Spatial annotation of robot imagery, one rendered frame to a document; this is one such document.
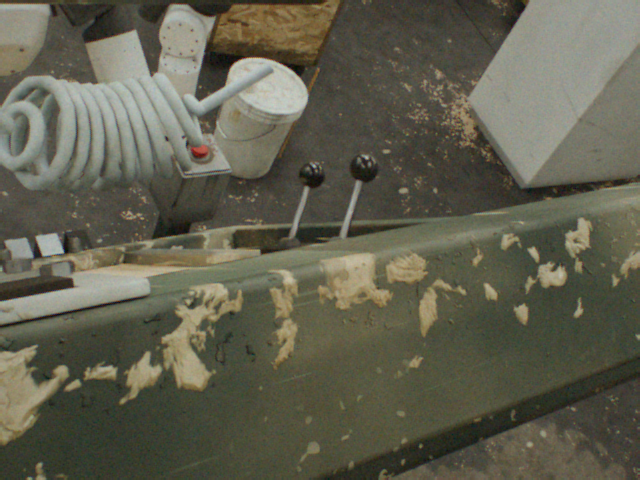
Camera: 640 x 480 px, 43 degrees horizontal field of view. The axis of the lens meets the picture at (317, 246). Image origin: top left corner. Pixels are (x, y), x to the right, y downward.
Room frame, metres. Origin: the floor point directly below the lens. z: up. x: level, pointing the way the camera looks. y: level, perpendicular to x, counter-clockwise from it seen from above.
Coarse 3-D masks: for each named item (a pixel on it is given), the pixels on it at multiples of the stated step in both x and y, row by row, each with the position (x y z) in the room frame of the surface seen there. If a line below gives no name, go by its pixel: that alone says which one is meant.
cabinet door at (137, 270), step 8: (128, 264) 0.94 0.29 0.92; (136, 264) 0.93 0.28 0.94; (88, 272) 0.87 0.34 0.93; (96, 272) 0.87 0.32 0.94; (104, 272) 0.87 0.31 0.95; (112, 272) 0.87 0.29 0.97; (120, 272) 0.85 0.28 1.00; (128, 272) 0.84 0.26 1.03; (136, 272) 0.83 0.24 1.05; (144, 272) 0.82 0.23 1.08; (152, 272) 0.81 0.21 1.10; (160, 272) 0.80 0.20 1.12
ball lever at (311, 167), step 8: (312, 160) 0.86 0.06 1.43; (304, 168) 0.84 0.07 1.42; (312, 168) 0.84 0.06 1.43; (320, 168) 0.85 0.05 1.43; (304, 176) 0.83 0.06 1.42; (312, 176) 0.83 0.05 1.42; (320, 176) 0.84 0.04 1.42; (304, 184) 0.83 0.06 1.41; (312, 184) 0.83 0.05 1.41; (320, 184) 0.84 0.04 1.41; (304, 192) 0.82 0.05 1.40; (304, 200) 0.81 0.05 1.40; (304, 208) 0.81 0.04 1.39; (296, 216) 0.79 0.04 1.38; (296, 224) 0.79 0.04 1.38; (296, 232) 0.78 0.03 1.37; (280, 240) 0.77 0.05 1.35; (288, 240) 0.76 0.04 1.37; (296, 240) 0.77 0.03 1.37
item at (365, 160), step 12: (360, 156) 0.80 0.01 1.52; (372, 156) 0.81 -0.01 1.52; (360, 168) 0.79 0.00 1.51; (372, 168) 0.79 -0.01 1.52; (360, 180) 0.78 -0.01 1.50; (372, 180) 0.79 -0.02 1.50; (360, 192) 0.77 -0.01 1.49; (348, 204) 0.76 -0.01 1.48; (348, 216) 0.74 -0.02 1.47; (348, 228) 0.73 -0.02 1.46; (336, 240) 0.71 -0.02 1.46
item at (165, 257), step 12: (132, 252) 0.96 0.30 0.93; (144, 252) 0.94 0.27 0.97; (156, 252) 0.92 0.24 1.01; (168, 252) 0.90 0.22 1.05; (180, 252) 0.89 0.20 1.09; (192, 252) 0.87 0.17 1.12; (204, 252) 0.85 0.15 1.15; (216, 252) 0.84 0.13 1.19; (228, 252) 0.83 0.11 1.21; (240, 252) 0.81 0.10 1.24; (252, 252) 0.80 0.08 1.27; (144, 264) 0.92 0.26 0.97; (156, 264) 0.90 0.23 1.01; (168, 264) 0.88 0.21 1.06; (180, 264) 0.86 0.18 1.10; (192, 264) 0.84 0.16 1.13; (204, 264) 0.82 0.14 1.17
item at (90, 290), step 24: (24, 264) 0.26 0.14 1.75; (48, 264) 0.23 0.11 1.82; (72, 264) 0.24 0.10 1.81; (72, 288) 0.19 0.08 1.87; (96, 288) 0.19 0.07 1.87; (120, 288) 0.19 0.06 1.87; (144, 288) 0.20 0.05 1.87; (0, 312) 0.16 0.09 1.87; (24, 312) 0.16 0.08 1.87; (48, 312) 0.17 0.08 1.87
